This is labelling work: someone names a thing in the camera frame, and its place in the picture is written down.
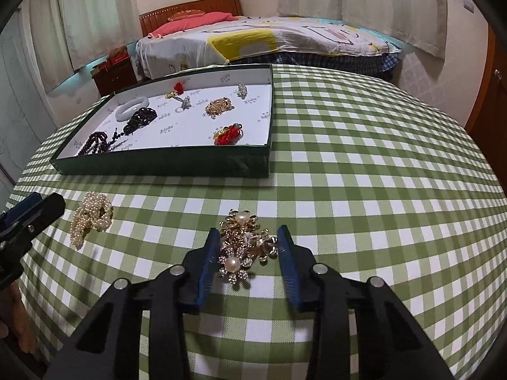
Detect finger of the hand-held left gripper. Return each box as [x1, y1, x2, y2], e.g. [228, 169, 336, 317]
[0, 192, 43, 234]
[12, 194, 66, 246]

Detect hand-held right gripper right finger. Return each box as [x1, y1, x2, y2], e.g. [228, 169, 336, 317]
[276, 225, 454, 380]

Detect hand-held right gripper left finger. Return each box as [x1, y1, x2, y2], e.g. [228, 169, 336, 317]
[43, 227, 222, 380]

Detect gold flower pearl brooch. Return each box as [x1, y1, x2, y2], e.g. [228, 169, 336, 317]
[217, 210, 279, 290]

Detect white pearl bracelet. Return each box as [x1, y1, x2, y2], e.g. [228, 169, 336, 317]
[70, 191, 115, 250]

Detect white bangle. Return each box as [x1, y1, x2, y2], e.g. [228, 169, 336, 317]
[116, 97, 151, 122]

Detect green tray box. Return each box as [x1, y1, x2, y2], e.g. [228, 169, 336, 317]
[49, 63, 275, 179]

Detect person's left hand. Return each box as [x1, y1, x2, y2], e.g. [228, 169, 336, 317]
[0, 279, 39, 355]

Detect frosted glass sliding door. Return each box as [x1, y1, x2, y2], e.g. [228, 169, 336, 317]
[0, 8, 59, 193]

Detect red tassel gold charm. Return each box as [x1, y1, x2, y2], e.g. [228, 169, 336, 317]
[214, 124, 243, 146]

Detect dark wooden nightstand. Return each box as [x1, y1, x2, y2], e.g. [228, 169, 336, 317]
[92, 61, 138, 96]

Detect red boxes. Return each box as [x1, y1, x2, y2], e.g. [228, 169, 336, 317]
[97, 47, 130, 72]

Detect small red knot charm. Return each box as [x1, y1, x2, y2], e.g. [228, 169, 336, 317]
[164, 81, 188, 100]

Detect blue plaid bed skirt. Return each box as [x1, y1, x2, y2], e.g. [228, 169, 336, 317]
[230, 49, 403, 82]

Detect pink pillow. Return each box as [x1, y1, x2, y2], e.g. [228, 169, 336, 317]
[148, 11, 235, 40]

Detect patterned white bedsheet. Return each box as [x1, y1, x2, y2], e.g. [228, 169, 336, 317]
[135, 15, 401, 80]

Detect orange patterned pillow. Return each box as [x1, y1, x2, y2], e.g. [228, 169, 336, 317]
[168, 10, 207, 22]

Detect wooden bed headboard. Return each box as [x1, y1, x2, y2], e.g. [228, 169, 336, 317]
[139, 0, 243, 36]

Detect brown wooden door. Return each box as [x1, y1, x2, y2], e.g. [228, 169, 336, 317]
[463, 27, 507, 136]

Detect dark red bead necklace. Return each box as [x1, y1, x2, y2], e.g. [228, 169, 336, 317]
[77, 127, 130, 157]

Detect dark link bracelet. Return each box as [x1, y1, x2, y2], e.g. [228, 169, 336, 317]
[122, 107, 158, 134]

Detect gold coin bracelet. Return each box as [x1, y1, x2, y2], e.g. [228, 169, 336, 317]
[204, 97, 235, 120]

